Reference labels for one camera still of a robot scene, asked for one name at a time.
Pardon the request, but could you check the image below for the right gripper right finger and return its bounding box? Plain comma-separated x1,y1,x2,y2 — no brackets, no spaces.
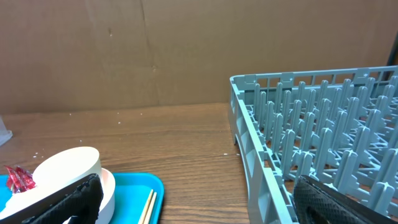
293,175,395,224

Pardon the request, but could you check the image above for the left wooden chopstick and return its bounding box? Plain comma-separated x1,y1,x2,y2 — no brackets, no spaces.
138,189,154,224

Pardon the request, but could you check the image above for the white cup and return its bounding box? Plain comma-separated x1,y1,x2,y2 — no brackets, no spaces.
1,146,102,219

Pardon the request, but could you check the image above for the grey dishwasher rack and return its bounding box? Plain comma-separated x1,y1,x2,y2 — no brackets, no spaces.
229,66,397,223

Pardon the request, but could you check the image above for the right wooden chopstick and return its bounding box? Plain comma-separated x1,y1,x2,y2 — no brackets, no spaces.
143,192,157,224

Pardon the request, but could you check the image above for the clear plastic bin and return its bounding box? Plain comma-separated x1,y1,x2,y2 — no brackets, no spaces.
0,118,13,146

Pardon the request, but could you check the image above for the teal serving tray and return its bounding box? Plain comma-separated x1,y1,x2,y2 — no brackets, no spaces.
1,173,164,223

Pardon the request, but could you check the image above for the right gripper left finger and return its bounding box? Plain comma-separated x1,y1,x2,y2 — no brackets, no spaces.
0,173,104,224

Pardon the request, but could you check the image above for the red snack wrapper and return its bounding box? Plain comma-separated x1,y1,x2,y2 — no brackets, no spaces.
5,166,36,194

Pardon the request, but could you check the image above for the wooden chopstick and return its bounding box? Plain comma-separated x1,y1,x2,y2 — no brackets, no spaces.
138,189,154,224
143,192,157,224

